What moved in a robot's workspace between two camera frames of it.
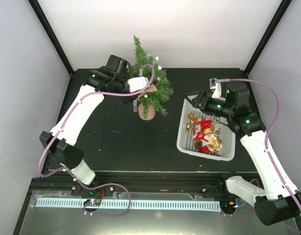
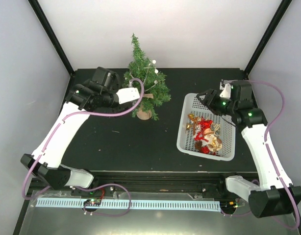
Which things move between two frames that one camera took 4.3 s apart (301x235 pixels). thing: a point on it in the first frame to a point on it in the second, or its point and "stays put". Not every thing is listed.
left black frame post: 38,11 stays put
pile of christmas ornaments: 206,134 stays put
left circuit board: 95,202 stays put
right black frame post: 275,20 stays put
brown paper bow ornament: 152,88 to 150,95
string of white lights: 145,96 to 156,71
